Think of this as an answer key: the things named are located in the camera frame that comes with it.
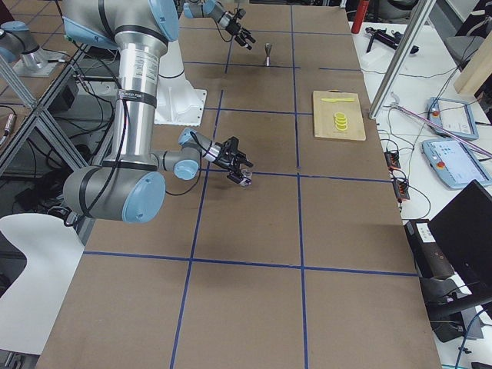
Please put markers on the yellow plastic knife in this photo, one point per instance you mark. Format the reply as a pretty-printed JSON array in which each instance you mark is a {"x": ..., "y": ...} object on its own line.
[{"x": 333, "y": 100}]

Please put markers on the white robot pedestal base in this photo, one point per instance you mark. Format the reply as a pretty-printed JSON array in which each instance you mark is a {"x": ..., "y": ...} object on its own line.
[{"x": 178, "y": 102}]

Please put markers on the bamboo cutting board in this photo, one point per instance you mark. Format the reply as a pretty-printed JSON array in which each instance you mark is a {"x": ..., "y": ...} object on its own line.
[{"x": 323, "y": 115}]

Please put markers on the wooden plank post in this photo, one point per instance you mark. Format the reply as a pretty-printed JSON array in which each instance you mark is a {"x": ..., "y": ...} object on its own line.
[{"x": 477, "y": 71}]

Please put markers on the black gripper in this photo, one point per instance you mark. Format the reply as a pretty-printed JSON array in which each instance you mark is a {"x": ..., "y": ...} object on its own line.
[
  {"x": 224, "y": 160},
  {"x": 234, "y": 28}
]

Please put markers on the steel jigger measuring cup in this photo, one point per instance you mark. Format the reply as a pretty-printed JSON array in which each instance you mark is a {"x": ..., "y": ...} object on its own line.
[{"x": 267, "y": 50}]

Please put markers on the metal grabber stick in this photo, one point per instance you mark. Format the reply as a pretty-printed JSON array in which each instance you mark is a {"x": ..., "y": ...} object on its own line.
[{"x": 449, "y": 134}]

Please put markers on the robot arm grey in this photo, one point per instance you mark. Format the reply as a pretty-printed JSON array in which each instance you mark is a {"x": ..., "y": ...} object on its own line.
[
  {"x": 129, "y": 184},
  {"x": 224, "y": 19}
]

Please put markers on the teach pendant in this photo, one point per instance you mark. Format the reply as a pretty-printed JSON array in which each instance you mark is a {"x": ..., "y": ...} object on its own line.
[
  {"x": 452, "y": 115},
  {"x": 454, "y": 164}
]

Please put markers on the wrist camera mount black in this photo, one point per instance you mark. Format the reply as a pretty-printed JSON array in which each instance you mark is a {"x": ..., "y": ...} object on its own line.
[{"x": 231, "y": 145}]

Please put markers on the teach pendant near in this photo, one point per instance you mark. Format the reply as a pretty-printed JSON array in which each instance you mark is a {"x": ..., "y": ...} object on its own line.
[{"x": 454, "y": 164}]

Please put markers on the aluminium frame post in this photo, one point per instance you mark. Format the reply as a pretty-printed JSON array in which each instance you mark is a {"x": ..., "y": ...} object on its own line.
[{"x": 419, "y": 17}]

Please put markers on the teach pendant far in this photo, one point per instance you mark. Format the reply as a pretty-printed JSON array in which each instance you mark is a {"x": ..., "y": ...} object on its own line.
[{"x": 452, "y": 115}]

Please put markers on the clear glass cup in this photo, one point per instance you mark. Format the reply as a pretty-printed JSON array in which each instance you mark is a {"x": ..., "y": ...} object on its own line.
[{"x": 246, "y": 178}]

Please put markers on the red fire extinguisher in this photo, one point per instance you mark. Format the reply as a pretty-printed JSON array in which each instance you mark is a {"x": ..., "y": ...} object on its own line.
[{"x": 359, "y": 17}]

